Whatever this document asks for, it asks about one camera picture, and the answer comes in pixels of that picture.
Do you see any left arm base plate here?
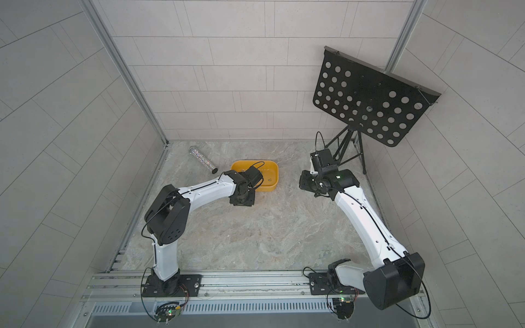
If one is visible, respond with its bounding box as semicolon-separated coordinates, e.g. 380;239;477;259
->
141;273;203;298

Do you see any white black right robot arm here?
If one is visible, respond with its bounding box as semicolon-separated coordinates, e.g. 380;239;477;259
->
299;169;425;310

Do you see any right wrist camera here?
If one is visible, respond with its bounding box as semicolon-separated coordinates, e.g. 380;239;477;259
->
310;148;339;176

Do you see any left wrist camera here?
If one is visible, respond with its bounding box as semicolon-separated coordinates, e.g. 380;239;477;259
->
241;166;264;190

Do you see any black music stand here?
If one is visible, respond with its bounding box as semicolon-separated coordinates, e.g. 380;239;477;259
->
313;46;441;165

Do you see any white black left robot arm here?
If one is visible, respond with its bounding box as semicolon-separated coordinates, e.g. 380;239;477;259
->
144;168;264;282

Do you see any left circuit board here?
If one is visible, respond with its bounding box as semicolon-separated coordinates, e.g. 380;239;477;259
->
154;301;183;325

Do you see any yellow plastic storage box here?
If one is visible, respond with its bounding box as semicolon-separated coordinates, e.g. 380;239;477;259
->
231;160;279;192

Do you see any aluminium mounting rail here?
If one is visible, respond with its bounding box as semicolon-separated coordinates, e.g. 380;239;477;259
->
81;269;315;302

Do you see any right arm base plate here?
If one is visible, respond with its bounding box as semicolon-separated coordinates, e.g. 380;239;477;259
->
307;272;366;296

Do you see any circuit board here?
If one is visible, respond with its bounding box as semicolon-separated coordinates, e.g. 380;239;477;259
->
332;298;355;321
154;301;183;325

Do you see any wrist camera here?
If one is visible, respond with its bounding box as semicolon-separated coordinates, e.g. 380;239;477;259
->
310;148;339;176
241;166;264;190

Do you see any glittery silver tube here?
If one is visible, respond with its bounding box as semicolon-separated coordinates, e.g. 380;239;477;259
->
189;146;218;174

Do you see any right circuit board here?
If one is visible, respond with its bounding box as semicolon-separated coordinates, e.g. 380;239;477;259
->
332;298;355;321

